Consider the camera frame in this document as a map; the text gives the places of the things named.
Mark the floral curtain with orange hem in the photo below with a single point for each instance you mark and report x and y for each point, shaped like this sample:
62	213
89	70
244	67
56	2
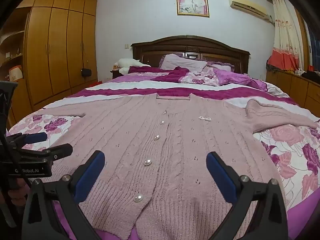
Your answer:
285	47

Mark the dark wooden headboard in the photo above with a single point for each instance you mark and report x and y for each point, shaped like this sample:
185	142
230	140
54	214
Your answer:
220	50

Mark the small lilac ruffled pillow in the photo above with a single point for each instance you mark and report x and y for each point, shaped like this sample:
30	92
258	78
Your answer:
221	66

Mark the large lilac pillow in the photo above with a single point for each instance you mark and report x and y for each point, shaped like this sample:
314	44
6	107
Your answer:
183	61

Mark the pink knit cardigan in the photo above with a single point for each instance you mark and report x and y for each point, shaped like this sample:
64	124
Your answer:
175	155

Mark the wooden corner shelf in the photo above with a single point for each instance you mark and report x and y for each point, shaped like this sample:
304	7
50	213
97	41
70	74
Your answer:
12	45

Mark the low wooden cabinet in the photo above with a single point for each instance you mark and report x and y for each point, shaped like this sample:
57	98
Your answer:
297	87

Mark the white pillow on nightstand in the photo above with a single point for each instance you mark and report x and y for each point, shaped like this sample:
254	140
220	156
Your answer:
128	63

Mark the black hanging bag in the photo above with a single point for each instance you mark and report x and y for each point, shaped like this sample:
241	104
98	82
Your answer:
86	72

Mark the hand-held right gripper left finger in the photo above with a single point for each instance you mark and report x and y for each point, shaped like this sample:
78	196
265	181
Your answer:
88	176

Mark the framed wall photo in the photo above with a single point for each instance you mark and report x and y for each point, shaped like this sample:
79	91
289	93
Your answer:
192	2

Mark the folded purple quilt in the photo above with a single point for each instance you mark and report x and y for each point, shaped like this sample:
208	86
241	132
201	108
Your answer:
225	77

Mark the dark clothes pile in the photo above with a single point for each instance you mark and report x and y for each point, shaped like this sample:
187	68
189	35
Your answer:
311	74

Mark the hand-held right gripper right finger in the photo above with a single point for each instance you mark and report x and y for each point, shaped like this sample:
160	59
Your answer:
221	177

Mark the wooden wardrobe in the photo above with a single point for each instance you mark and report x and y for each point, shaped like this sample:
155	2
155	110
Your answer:
60	50

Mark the dark wooden nightstand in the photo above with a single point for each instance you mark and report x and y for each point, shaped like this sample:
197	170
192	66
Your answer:
115	74

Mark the bed with floral sheet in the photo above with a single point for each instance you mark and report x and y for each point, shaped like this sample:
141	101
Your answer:
287	152

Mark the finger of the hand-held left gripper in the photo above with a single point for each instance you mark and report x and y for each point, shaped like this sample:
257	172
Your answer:
37	137
57	152

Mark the wall air conditioner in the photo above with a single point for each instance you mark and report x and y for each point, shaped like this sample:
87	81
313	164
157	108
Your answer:
247	6

